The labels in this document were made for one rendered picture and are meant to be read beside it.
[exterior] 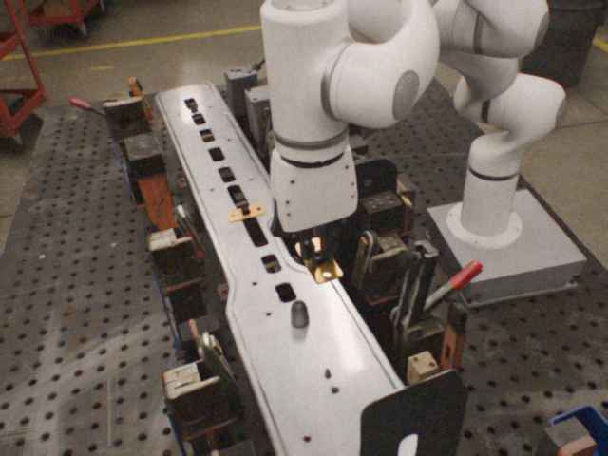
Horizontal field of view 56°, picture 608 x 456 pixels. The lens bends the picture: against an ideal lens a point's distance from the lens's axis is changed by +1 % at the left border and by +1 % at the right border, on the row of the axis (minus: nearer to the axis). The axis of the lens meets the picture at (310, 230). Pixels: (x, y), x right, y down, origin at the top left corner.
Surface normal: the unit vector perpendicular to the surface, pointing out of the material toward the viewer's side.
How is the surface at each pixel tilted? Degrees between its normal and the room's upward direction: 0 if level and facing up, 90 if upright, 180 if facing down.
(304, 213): 93
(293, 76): 90
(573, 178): 0
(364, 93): 71
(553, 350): 0
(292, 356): 0
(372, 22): 100
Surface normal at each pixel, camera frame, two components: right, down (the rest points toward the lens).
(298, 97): -0.44, 0.65
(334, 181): 0.43, 0.57
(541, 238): -0.07, -0.75
